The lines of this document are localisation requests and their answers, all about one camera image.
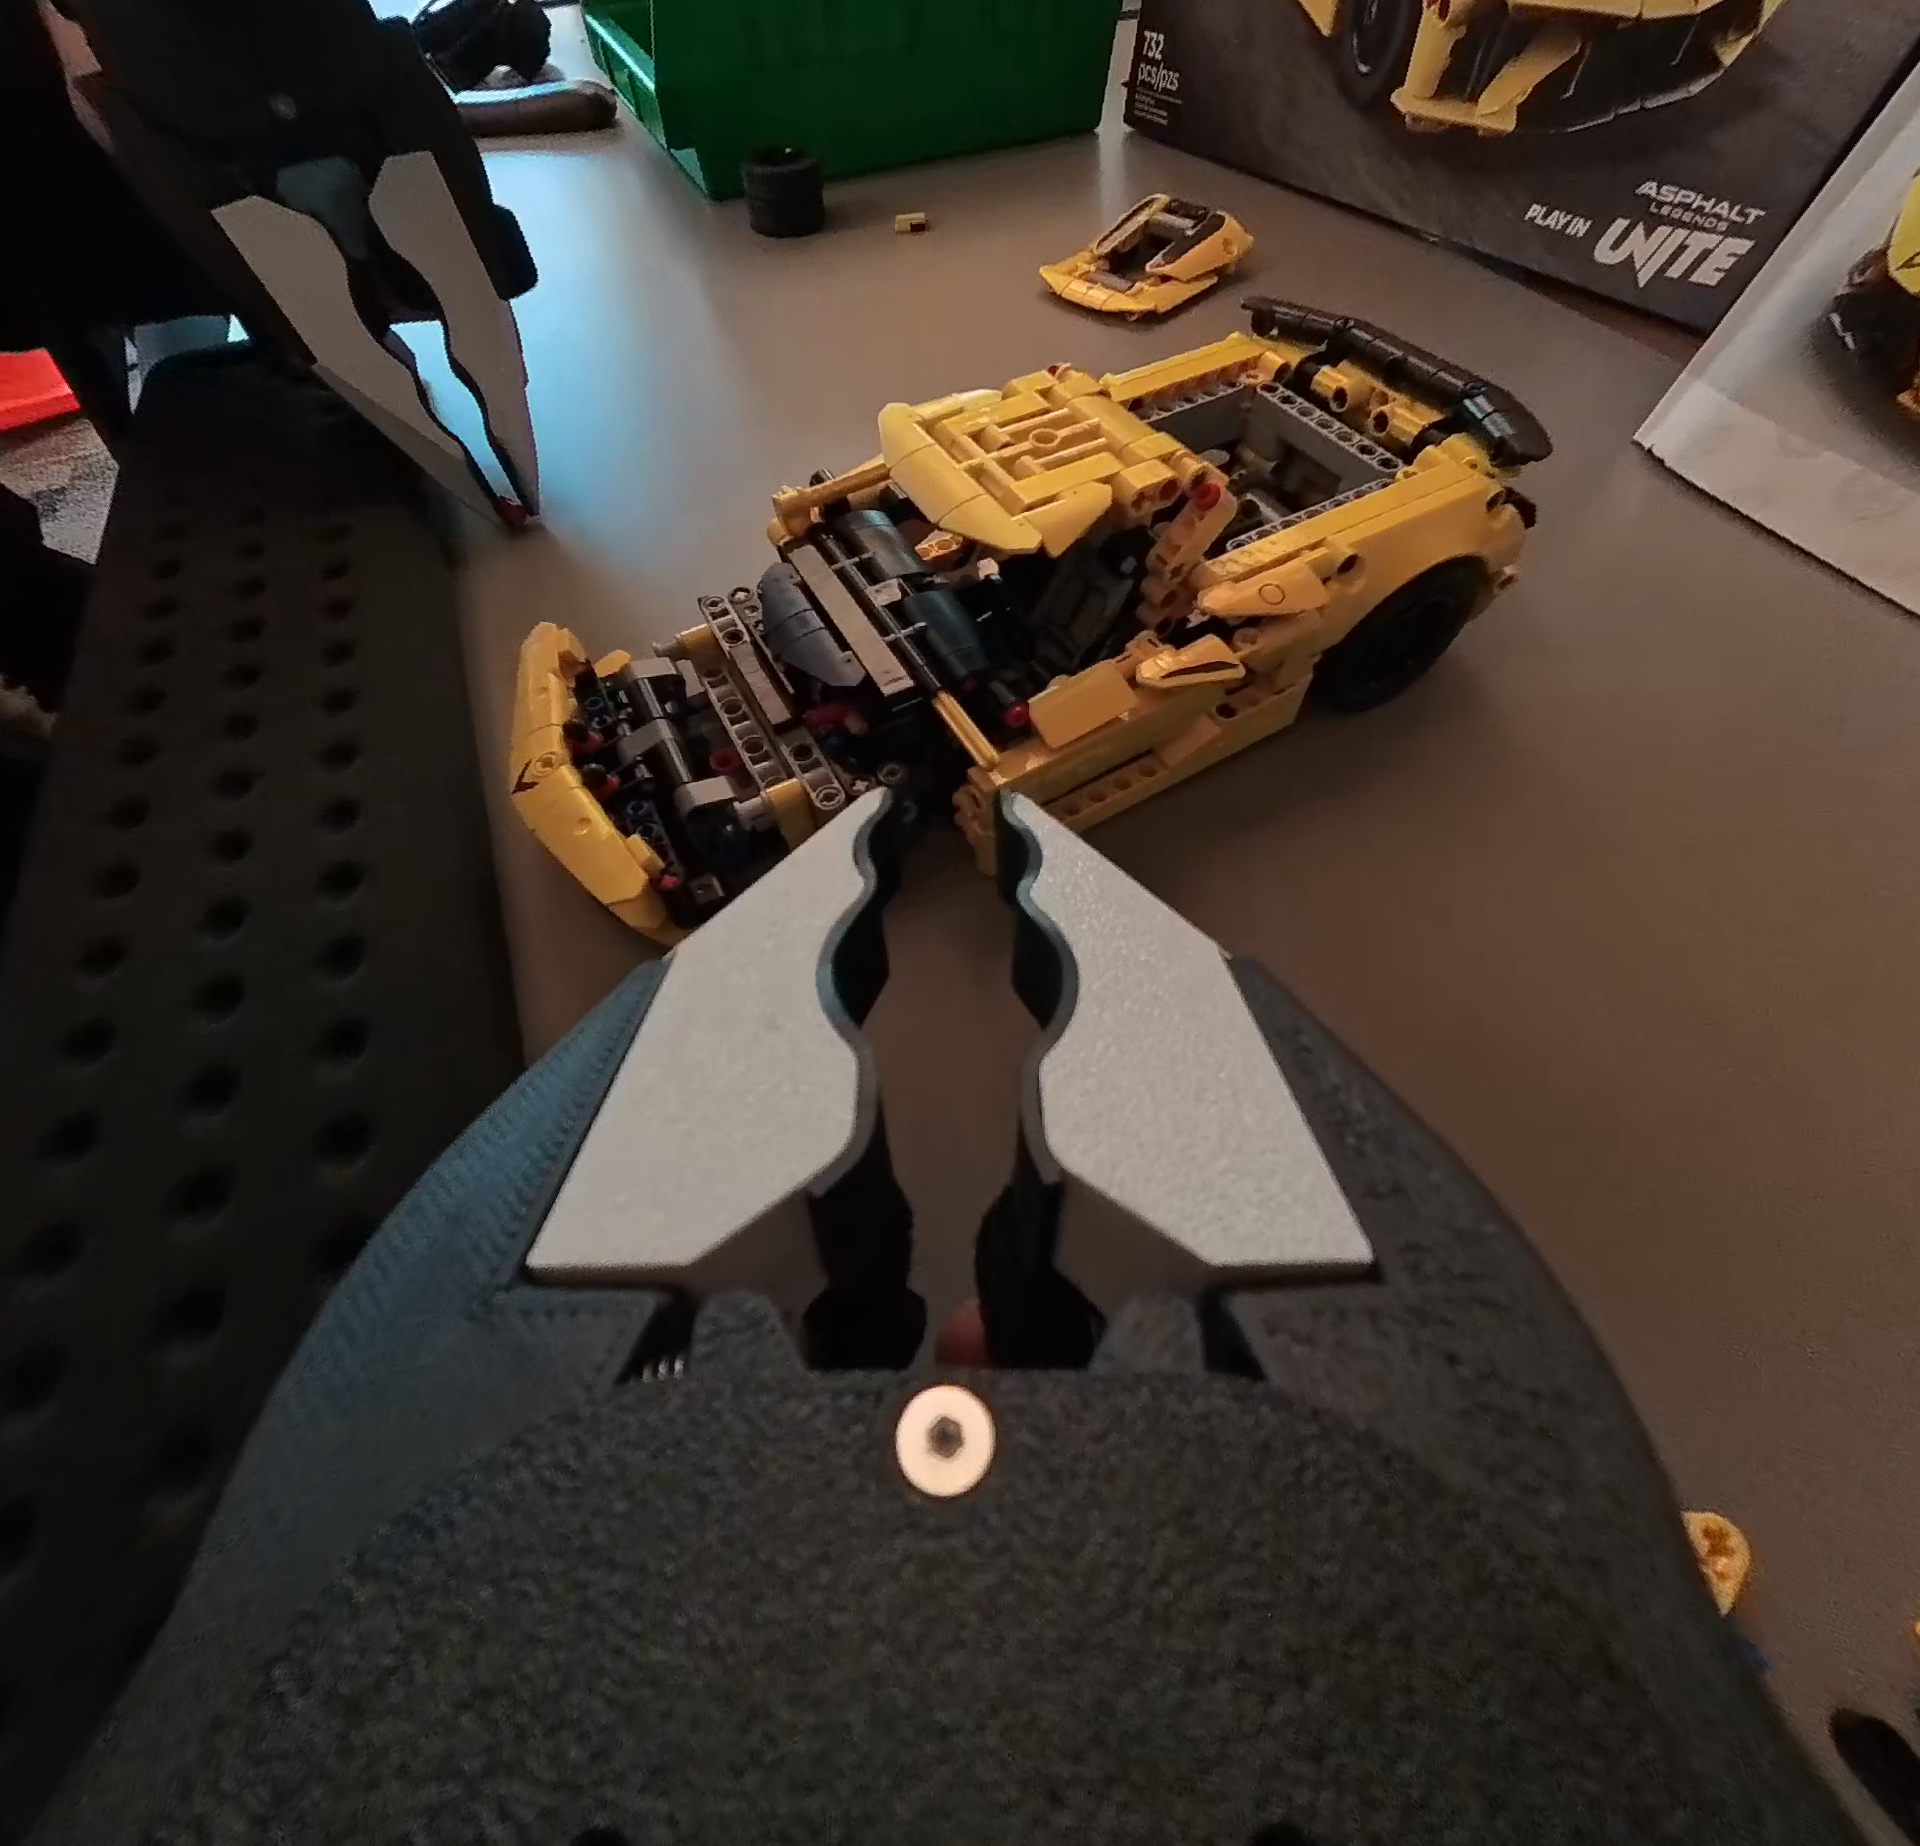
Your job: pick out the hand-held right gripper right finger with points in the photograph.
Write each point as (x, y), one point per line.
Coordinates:
(1185, 1110)

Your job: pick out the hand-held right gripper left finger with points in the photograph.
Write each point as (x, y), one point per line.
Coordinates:
(720, 1110)

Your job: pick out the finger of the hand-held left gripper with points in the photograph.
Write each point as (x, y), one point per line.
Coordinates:
(451, 271)
(338, 330)

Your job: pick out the brown brick axle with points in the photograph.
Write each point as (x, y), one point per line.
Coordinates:
(963, 1332)

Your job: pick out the black toy wheel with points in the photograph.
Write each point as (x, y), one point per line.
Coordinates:
(785, 193)

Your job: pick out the yellow toy brick car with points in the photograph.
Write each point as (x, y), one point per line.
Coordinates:
(1125, 646)

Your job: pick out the grey desk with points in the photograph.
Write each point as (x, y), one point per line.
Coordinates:
(1501, 901)

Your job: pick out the black bundle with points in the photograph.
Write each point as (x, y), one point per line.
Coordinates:
(480, 35)

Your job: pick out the red flat object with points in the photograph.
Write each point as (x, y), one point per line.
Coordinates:
(32, 389)

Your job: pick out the green plastic bin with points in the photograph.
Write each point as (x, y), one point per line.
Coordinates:
(870, 46)

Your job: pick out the black perforated panel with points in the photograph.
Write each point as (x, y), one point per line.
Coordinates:
(224, 1051)

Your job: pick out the pile of loose toy bricks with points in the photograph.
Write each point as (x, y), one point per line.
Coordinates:
(1718, 1554)

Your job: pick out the yellow car roof panel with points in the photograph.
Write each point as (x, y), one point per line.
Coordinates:
(1149, 265)

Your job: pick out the instruction booklet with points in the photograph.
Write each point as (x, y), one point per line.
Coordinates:
(1815, 437)

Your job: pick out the toy car box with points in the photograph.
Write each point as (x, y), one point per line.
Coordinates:
(1501, 181)

